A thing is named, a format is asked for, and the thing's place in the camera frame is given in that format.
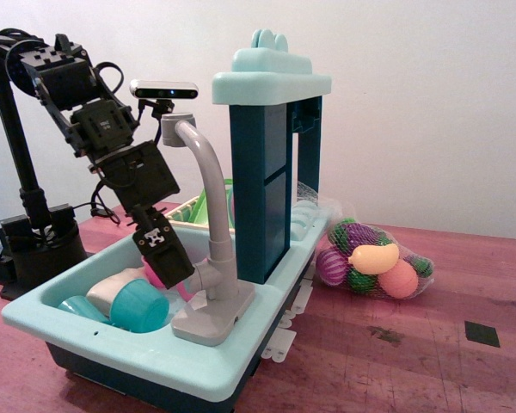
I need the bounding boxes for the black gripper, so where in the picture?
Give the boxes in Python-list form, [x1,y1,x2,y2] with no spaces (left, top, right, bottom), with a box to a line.
[95,141,194,288]

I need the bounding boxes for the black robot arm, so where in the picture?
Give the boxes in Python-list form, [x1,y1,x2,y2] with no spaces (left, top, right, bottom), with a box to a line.
[0,28,194,291]

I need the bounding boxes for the pink toy cup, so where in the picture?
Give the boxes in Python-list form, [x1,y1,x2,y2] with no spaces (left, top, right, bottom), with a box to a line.
[141,256,165,288]

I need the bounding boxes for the green toy plate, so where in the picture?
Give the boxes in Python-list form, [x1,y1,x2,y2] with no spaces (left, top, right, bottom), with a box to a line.
[187,178,235,229]

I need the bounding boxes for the pink toy bowl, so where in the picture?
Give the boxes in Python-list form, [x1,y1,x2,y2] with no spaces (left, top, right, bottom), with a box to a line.
[175,281,194,302]

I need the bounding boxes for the teal toy pot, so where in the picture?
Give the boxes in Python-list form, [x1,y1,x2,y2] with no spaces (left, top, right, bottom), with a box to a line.
[109,279,169,333]

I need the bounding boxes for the cream toy dish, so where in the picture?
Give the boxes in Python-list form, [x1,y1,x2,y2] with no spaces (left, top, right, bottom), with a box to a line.
[86,267,146,317]

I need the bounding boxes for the grey toy faucet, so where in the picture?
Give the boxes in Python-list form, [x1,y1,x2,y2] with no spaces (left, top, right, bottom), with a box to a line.
[161,113,255,347]

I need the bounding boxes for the light blue toy cup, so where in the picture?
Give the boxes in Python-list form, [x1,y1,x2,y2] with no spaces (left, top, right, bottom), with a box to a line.
[57,295,109,324]

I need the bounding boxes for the teal toy sink basin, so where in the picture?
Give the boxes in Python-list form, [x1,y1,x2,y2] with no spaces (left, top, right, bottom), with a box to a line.
[2,203,329,412]

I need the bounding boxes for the dark teal shelf tower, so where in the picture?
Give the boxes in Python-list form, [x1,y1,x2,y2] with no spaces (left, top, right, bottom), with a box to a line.
[212,28,332,284]

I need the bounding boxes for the mesh bag of toy food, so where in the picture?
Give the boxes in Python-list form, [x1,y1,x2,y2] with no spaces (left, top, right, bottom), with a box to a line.
[291,182,434,299]

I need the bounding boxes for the yellow toy mango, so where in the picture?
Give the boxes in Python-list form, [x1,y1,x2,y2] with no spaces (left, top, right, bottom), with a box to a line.
[347,243,400,275]

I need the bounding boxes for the orange toy egg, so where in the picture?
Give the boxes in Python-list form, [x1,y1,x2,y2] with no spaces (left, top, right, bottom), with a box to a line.
[378,260,418,299]

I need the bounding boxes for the black tape square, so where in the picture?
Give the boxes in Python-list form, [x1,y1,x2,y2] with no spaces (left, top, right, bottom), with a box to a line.
[464,321,501,348]

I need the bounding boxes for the black cable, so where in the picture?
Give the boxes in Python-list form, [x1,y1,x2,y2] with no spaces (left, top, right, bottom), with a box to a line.
[73,98,164,226]

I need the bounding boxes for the black camera stand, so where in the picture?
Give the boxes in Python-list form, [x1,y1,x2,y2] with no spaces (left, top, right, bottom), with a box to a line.
[0,80,87,300]

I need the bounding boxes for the grey depth camera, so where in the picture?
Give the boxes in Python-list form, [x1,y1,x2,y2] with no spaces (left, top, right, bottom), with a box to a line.
[129,79,199,114]

